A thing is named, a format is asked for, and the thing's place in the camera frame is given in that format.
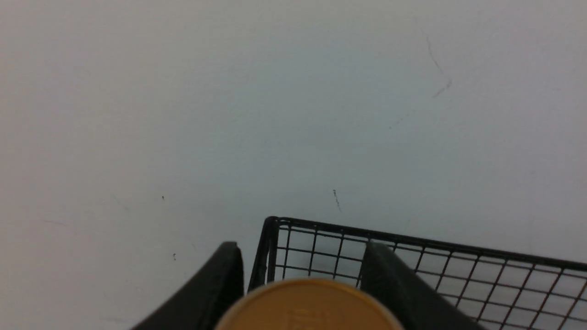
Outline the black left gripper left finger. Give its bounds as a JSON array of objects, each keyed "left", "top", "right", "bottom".
[{"left": 134, "top": 242, "right": 244, "bottom": 330}]

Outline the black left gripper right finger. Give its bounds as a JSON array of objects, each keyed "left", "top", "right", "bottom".
[{"left": 360, "top": 242, "right": 483, "bottom": 330}]

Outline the dark vinegar bottle gold cap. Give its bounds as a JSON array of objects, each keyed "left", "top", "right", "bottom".
[{"left": 216, "top": 279, "right": 404, "bottom": 330}]

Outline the black wire mesh shelf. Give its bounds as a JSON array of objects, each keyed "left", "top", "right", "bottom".
[{"left": 248, "top": 216, "right": 587, "bottom": 330}]

